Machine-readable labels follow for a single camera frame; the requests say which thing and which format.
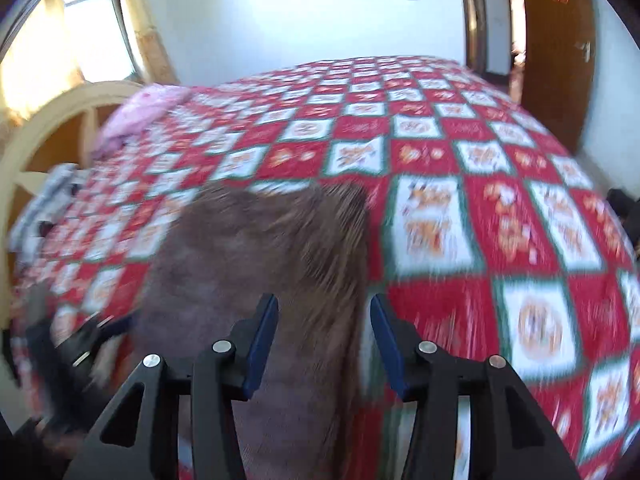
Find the dark object beside bed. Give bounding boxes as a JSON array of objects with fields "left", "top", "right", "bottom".
[{"left": 605, "top": 187, "right": 640, "bottom": 262}]

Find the window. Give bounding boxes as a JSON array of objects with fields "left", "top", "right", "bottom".
[{"left": 0, "top": 0, "right": 137, "bottom": 122}]

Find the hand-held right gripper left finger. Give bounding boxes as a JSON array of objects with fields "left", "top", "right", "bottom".
[{"left": 62, "top": 292, "right": 280, "bottom": 480}]

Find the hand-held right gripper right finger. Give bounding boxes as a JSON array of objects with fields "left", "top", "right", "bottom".
[{"left": 369, "top": 292, "right": 583, "bottom": 480}]

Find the cream wooden headboard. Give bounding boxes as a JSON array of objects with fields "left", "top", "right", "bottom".
[{"left": 0, "top": 80, "right": 147, "bottom": 341}]

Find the yellow patterned curtain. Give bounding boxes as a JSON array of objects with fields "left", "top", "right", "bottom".
[{"left": 117, "top": 0, "right": 181, "bottom": 86}]

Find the brown wooden door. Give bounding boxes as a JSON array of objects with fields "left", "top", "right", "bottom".
[{"left": 515, "top": 0, "right": 599, "bottom": 157}]

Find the pink quilt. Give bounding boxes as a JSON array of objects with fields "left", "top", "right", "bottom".
[{"left": 94, "top": 85, "right": 192, "bottom": 157}]

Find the brown knit sweater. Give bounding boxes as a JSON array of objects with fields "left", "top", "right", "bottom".
[{"left": 135, "top": 180, "right": 373, "bottom": 480}]

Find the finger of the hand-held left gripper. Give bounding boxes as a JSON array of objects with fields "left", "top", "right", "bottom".
[{"left": 97, "top": 310, "right": 142, "bottom": 348}]

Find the red checkered printed blanket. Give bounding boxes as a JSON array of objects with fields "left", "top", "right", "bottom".
[{"left": 10, "top": 55, "right": 640, "bottom": 480}]

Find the grey pillow with brown dots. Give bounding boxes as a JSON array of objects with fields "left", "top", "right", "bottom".
[{"left": 10, "top": 162, "right": 90, "bottom": 247}]

